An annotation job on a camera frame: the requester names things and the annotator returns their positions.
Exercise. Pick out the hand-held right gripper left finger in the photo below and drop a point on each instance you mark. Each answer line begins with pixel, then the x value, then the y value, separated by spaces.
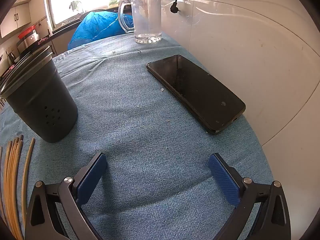
pixel 92 177

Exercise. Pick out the green potted plant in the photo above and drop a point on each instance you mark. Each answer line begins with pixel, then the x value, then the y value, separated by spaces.
pixel 75 6

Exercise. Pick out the steel pot with red lid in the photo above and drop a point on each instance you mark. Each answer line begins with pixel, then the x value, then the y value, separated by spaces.
pixel 30 37

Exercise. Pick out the white upper cabinets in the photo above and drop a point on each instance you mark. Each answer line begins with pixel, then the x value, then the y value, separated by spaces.
pixel 15 17

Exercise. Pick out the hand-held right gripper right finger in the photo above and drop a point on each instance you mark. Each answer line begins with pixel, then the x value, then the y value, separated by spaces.
pixel 223 180

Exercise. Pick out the dark grey utensil holder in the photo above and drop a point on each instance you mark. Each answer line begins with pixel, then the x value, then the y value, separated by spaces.
pixel 37 100

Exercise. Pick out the electric kettle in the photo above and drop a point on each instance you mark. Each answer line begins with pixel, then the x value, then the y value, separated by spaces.
pixel 11 58

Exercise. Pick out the black kitchen countertop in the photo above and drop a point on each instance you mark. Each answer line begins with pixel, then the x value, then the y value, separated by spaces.
pixel 60 30

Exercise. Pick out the pile of wooden chopsticks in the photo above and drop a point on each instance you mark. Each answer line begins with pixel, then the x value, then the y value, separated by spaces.
pixel 11 180

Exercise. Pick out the blue plastic bag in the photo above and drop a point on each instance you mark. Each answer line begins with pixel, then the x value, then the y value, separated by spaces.
pixel 95 27

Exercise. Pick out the clear glass mug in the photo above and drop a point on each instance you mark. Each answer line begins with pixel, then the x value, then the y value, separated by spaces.
pixel 147 17

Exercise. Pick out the black smartphone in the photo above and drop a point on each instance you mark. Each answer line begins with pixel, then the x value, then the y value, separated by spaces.
pixel 195 90

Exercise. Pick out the blue tablecloth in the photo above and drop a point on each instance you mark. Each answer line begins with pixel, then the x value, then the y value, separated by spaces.
pixel 140 120

